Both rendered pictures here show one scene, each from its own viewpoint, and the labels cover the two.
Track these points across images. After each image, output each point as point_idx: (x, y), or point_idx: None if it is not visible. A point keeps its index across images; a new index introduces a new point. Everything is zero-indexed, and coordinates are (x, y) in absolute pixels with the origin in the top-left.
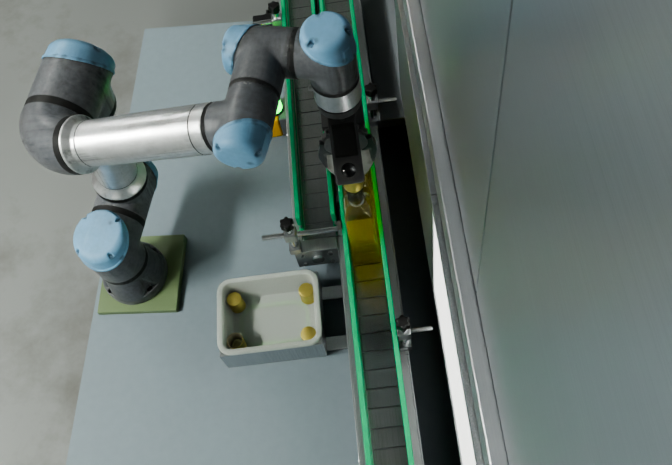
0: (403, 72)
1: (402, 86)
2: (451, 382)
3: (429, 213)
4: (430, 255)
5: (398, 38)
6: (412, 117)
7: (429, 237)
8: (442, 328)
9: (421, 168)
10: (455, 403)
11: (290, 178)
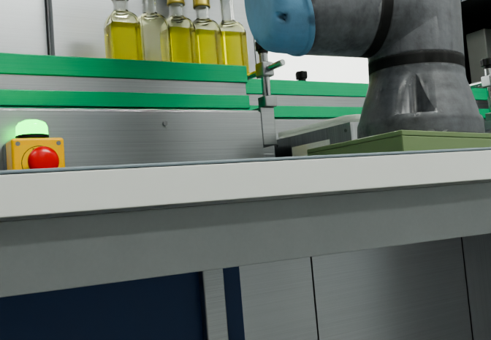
0: None
1: (85, 36)
2: (326, 66)
3: None
4: (250, 44)
5: None
6: None
7: (245, 23)
8: (294, 66)
9: None
10: (337, 62)
11: (176, 110)
